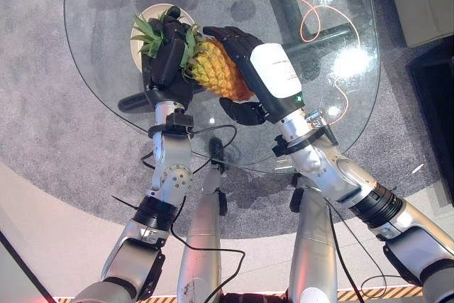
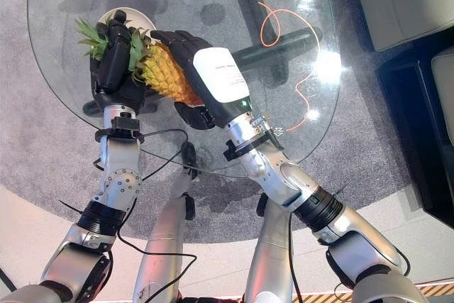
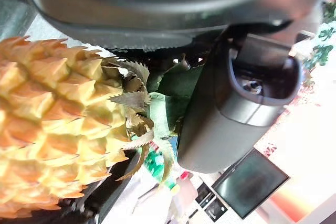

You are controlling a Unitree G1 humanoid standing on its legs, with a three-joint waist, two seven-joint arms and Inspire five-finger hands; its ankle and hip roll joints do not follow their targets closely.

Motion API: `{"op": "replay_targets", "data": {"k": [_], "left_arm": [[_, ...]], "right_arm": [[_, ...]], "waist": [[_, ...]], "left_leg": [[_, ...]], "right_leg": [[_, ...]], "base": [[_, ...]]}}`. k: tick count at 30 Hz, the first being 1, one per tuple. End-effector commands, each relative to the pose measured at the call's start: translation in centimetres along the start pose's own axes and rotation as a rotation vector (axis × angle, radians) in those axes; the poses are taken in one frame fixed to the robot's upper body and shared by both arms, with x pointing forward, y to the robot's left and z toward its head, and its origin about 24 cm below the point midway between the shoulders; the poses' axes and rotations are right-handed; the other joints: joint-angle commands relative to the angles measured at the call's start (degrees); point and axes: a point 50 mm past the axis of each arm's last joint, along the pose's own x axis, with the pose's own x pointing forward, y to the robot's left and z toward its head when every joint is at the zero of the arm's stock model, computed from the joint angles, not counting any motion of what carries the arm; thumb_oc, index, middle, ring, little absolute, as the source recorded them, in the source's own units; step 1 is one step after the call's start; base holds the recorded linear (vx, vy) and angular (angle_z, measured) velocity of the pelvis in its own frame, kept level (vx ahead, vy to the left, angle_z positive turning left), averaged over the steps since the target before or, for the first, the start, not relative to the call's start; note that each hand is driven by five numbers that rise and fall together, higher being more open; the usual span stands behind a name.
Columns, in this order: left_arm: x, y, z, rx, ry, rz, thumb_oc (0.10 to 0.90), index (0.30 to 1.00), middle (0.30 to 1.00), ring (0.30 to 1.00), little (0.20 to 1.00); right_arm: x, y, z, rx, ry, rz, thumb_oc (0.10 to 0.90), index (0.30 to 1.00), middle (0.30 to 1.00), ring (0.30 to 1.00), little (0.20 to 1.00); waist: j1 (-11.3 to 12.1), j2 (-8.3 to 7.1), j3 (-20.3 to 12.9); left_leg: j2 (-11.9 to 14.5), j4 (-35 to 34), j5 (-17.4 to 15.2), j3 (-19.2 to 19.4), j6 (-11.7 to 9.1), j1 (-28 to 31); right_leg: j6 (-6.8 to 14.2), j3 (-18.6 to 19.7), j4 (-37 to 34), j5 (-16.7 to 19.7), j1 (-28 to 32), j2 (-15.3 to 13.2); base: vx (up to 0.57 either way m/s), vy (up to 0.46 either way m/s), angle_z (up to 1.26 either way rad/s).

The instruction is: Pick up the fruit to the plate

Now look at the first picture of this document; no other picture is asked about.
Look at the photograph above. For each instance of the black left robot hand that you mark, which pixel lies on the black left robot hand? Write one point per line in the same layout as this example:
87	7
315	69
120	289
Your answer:
166	65

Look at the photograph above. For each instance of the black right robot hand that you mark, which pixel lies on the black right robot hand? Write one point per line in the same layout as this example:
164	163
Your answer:
273	69

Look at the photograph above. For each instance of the yellow pineapple with green crown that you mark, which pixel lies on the yellow pineapple with green crown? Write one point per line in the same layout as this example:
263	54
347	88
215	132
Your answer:
216	69

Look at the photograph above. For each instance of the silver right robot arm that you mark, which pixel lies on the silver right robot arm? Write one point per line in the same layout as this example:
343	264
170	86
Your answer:
358	193

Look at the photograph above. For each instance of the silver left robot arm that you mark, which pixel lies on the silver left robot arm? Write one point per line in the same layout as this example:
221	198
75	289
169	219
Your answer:
156	196

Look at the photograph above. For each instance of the white round plate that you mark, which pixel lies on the white round plate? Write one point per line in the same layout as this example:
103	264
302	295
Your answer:
142	42

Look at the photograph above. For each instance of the dark cabinet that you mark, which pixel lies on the dark cabinet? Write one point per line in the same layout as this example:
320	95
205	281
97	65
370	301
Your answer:
434	115

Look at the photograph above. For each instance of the silver left robot leg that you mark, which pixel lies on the silver left robot leg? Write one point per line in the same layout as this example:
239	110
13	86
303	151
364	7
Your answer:
204	232

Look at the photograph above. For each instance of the silver robot leg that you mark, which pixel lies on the silver robot leg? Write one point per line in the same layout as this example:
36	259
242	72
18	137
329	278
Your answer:
204	232
312	239

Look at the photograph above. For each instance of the silver right robot leg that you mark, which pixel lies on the silver right robot leg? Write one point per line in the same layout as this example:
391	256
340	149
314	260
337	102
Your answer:
312	239

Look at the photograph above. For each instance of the yellow black hazard tape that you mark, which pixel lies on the yellow black hazard tape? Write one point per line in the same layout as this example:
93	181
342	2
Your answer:
372	294

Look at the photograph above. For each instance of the black table base frame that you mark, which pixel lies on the black table base frame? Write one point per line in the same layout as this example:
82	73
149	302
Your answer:
301	8

